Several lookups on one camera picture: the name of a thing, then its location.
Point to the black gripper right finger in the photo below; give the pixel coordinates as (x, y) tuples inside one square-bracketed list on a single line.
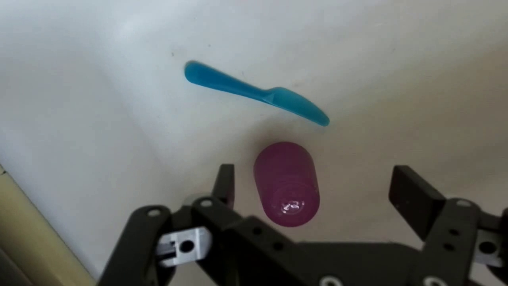
[(455, 239)]

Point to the white sink basin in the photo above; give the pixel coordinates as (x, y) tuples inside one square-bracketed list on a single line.
[(105, 80)]

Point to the purple plastic cup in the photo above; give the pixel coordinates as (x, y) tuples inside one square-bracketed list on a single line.
[(286, 183)]

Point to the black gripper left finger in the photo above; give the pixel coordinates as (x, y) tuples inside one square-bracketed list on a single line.
[(159, 243)]

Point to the blue plastic knife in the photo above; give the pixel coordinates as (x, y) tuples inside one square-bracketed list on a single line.
[(255, 93)]

